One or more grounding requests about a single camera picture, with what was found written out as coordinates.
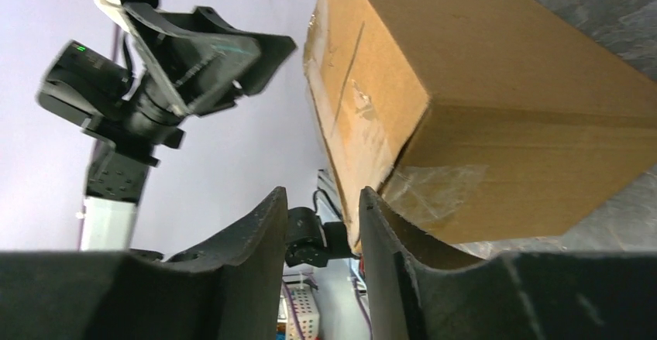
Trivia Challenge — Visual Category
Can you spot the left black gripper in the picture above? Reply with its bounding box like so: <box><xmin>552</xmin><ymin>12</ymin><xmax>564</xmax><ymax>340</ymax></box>
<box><xmin>120</xmin><ymin>2</ymin><xmax>297</xmax><ymax>146</ymax></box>

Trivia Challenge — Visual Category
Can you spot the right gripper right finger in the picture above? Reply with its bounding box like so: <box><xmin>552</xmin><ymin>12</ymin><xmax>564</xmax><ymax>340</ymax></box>
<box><xmin>359</xmin><ymin>187</ymin><xmax>656</xmax><ymax>339</ymax></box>

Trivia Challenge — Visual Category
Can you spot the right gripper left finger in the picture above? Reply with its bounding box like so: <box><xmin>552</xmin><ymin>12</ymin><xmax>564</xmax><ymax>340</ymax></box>
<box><xmin>1</xmin><ymin>187</ymin><xmax>288</xmax><ymax>339</ymax></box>

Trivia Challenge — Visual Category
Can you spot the brown cardboard express box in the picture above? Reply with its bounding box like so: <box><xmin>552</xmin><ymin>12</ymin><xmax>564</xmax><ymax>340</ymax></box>
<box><xmin>304</xmin><ymin>0</ymin><xmax>656</xmax><ymax>251</ymax></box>

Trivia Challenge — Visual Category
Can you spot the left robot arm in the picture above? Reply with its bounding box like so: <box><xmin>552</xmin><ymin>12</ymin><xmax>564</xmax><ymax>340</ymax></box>
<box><xmin>37</xmin><ymin>3</ymin><xmax>297</xmax><ymax>251</ymax></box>

